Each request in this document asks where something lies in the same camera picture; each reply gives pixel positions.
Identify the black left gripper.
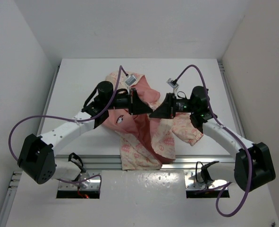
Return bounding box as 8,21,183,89
104,87,152,115

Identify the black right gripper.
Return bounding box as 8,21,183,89
150,93,197,119

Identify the pink hooded kids jacket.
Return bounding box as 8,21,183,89
103,70,204,171

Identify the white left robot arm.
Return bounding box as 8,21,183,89
17,81,152,184

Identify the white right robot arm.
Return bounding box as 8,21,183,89
150,86,276,191

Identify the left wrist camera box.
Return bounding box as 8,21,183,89
125,74,137,87

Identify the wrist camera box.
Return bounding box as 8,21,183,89
125,74,137,87
167,78,179,93

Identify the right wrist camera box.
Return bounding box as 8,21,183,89
167,78,179,93

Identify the aluminium rail right side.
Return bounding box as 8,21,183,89
218,62,246,138

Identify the aluminium rail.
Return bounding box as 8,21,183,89
218,62,246,138
0,65,60,227

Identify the right metal arm base plate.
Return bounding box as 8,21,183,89
184,170,227,191

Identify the left metal arm base plate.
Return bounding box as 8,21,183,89
58,171,101,192

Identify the aluminium rail front table edge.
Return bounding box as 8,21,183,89
51,154,237,170

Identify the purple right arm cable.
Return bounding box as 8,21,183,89
176,65,253,217

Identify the aluminium rail left side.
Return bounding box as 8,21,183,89
0,65,60,227

